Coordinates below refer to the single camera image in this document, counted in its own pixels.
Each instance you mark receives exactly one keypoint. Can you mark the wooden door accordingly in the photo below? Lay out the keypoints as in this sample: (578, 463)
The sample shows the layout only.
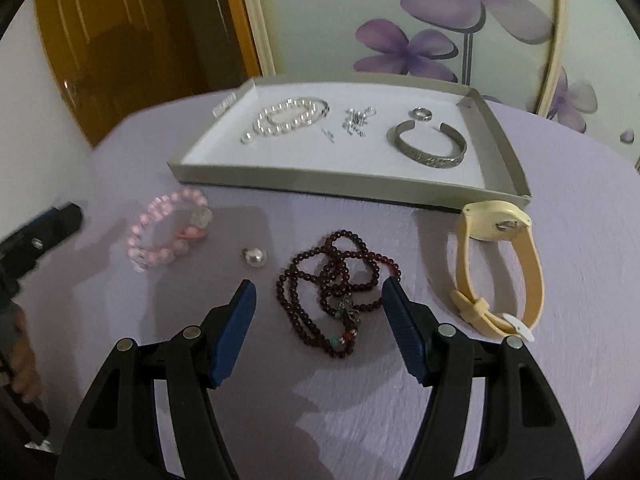
(100, 60)

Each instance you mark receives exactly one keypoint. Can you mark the pearl pendant silver cap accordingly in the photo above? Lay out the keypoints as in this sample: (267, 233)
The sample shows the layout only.
(327, 135)

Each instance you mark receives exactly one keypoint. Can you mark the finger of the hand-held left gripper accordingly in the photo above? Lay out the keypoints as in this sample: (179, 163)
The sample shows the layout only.
(55, 235)
(45, 216)

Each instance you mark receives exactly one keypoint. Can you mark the plain glass wardrobe door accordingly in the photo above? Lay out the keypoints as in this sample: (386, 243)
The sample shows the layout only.
(600, 35)

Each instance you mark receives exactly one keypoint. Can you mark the large purple flower wardrobe door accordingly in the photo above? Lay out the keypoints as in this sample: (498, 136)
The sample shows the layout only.
(325, 20)

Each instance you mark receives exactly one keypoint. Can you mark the small pearl earring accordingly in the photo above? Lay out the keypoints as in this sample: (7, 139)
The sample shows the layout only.
(256, 256)

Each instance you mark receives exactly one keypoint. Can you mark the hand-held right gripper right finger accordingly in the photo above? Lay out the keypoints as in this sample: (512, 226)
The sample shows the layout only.
(405, 330)

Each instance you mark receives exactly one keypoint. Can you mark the small silver bead cluster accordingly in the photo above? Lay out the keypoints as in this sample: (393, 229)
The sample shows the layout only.
(356, 122)

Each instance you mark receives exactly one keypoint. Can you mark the silver cuff bangle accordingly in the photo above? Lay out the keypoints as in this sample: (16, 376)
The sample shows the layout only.
(425, 159)

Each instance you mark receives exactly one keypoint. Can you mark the person's left hand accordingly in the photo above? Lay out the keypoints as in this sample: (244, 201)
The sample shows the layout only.
(22, 360)

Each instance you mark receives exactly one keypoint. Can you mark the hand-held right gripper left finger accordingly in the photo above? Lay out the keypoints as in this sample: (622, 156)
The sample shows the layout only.
(235, 335)

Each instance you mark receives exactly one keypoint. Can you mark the grey shallow cardboard box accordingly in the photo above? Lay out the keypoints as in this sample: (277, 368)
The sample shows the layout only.
(300, 160)

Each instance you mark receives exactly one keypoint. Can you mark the cream wrist watch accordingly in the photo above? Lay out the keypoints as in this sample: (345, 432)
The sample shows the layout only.
(492, 220)

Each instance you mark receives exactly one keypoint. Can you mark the wooden door frame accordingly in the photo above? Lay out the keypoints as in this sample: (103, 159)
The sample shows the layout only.
(237, 25)

